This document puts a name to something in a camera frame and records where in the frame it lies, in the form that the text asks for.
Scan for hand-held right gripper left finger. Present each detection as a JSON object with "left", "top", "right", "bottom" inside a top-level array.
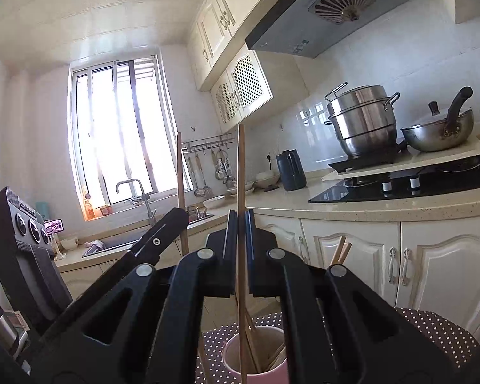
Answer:
[{"left": 28, "top": 208, "right": 239, "bottom": 384}]

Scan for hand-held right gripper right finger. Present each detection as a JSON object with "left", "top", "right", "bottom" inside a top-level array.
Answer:
[{"left": 245, "top": 208, "right": 457, "bottom": 384}]

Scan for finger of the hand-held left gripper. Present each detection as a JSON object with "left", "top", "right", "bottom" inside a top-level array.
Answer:
[{"left": 129, "top": 207, "right": 190, "bottom": 267}]

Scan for pink cup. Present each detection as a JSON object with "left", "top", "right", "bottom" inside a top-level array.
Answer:
[{"left": 222, "top": 325, "right": 294, "bottom": 384}]

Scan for chrome faucet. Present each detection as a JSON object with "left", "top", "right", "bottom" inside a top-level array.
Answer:
[{"left": 116, "top": 179, "right": 158, "bottom": 227}]

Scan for white phone stand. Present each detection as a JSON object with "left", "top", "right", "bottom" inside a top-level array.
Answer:
[{"left": 52, "top": 233, "right": 67, "bottom": 261}]

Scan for stainless sink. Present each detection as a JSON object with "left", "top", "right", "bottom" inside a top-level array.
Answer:
[{"left": 82, "top": 208, "right": 215, "bottom": 257}]

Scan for hanging metal ladle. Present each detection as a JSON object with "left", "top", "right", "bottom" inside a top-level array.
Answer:
[{"left": 188, "top": 154, "right": 213, "bottom": 199}]

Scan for stacked white bowls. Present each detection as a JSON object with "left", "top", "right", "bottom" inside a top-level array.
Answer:
[{"left": 256, "top": 171, "right": 281, "bottom": 191}]

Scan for hanging metal spatula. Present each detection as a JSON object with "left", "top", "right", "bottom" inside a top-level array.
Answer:
[{"left": 213, "top": 150, "right": 233, "bottom": 187}]

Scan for dark blue kettle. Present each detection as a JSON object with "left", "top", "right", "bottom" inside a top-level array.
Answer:
[{"left": 276, "top": 149, "right": 307, "bottom": 192}]

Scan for sliding window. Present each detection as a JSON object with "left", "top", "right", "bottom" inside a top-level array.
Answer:
[{"left": 68, "top": 57, "right": 193, "bottom": 219}]

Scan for black induction cooker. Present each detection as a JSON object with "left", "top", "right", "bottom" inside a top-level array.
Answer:
[{"left": 328, "top": 140, "right": 409, "bottom": 173}]

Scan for stainless steamer pot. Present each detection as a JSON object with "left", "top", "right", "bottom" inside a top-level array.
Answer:
[{"left": 324, "top": 82, "right": 401, "bottom": 157}]

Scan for cream base cabinets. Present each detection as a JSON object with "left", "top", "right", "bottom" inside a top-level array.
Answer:
[{"left": 56, "top": 208, "right": 480, "bottom": 334}]

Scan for brown polka dot tablecloth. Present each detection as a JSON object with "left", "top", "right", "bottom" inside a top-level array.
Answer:
[{"left": 194, "top": 307, "right": 480, "bottom": 384}]

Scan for black glass gas stove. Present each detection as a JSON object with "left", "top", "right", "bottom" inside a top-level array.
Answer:
[{"left": 308, "top": 156, "right": 480, "bottom": 204}]

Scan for beige stone board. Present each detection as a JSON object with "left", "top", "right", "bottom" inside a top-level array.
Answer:
[{"left": 321, "top": 136, "right": 480, "bottom": 182}]

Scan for cream upper cabinets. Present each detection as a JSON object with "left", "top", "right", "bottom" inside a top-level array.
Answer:
[{"left": 186, "top": 0, "right": 316, "bottom": 92}]

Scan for grey range hood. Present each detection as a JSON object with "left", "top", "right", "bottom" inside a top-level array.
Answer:
[{"left": 245, "top": 0, "right": 430, "bottom": 59}]

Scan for metal utensil rail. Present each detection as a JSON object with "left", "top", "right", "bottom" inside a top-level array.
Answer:
[{"left": 181, "top": 132, "right": 235, "bottom": 155}]

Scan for stainless wok black handle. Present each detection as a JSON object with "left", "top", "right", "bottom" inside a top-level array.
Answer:
[{"left": 400, "top": 87, "right": 475, "bottom": 153}]

